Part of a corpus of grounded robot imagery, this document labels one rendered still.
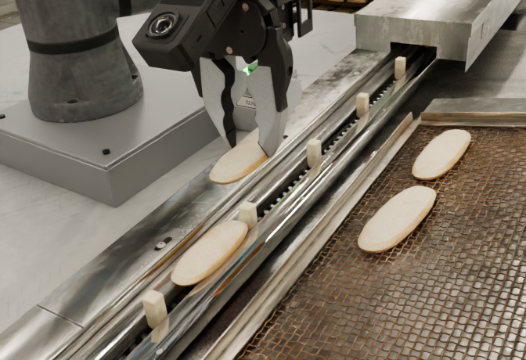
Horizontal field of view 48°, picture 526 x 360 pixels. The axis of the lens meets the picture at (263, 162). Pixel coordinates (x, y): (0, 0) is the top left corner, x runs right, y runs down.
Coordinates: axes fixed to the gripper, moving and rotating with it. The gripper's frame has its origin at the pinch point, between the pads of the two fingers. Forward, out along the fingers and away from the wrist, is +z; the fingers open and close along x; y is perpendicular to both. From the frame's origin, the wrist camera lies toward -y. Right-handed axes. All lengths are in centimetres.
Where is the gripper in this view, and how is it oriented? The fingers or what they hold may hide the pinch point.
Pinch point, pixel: (245, 142)
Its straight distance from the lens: 53.2
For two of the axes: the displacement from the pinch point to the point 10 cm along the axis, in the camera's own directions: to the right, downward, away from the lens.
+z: 0.8, 8.7, 5.0
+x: -8.5, -2.0, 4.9
